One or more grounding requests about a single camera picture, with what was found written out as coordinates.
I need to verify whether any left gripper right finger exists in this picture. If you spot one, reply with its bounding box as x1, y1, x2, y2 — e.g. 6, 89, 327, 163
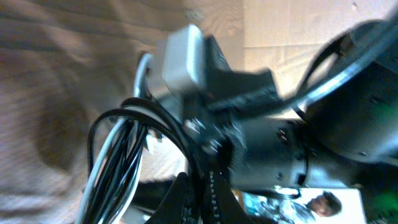
203, 170, 252, 224

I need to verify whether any black USB cable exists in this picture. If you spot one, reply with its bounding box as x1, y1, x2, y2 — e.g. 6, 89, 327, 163
81, 96, 206, 224

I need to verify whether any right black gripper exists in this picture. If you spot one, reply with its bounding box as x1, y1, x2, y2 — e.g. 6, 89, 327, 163
183, 95, 308, 192

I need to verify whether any white USB cable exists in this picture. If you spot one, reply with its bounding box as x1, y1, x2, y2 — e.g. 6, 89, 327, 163
74, 52, 156, 224

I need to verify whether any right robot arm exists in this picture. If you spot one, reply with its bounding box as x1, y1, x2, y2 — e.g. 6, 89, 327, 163
185, 17, 397, 223

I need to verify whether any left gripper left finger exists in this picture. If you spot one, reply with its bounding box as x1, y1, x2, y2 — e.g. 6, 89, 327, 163
146, 172, 193, 224

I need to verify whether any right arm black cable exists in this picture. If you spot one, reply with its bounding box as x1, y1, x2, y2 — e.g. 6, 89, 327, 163
292, 12, 398, 110

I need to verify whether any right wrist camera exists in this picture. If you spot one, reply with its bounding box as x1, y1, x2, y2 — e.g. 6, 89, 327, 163
162, 24, 206, 94

